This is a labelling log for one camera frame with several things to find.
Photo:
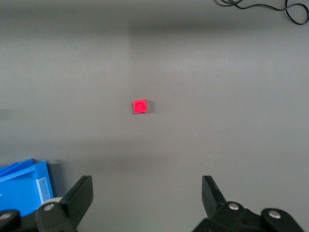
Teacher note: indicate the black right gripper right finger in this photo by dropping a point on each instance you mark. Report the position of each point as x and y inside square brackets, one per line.
[213, 198]

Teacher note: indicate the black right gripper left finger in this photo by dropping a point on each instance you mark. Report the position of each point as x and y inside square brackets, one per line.
[77, 200]

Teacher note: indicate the small red cube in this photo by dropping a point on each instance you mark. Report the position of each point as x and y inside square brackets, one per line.
[140, 106]

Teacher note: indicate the blue plastic storage bin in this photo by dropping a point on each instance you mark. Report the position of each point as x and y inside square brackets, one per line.
[19, 188]

